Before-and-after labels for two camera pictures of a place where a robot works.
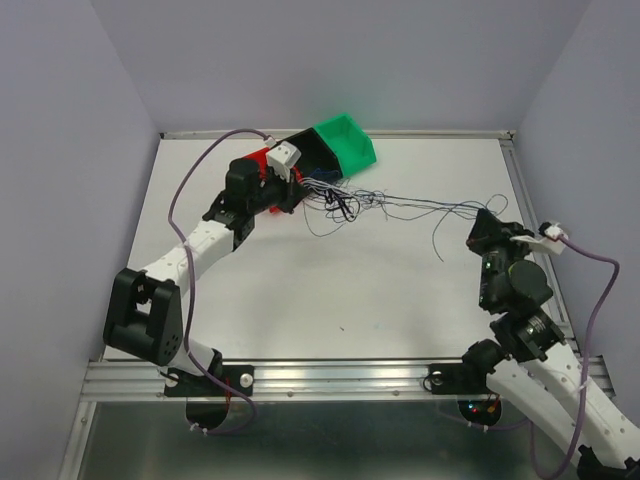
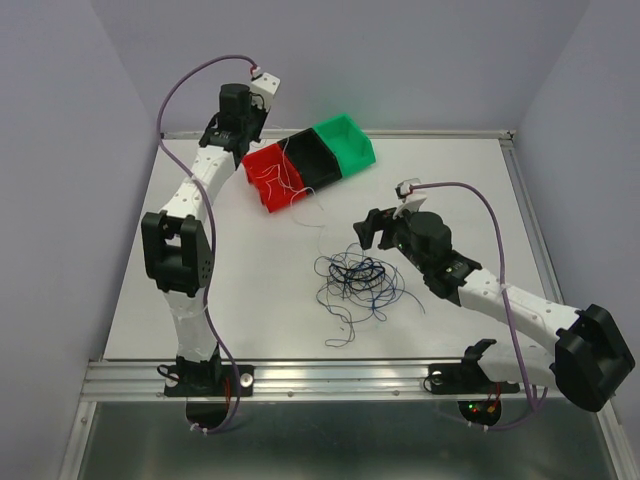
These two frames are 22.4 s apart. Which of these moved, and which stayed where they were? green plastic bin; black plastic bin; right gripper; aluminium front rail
Moved: right gripper
Stayed: black plastic bin; green plastic bin; aluminium front rail
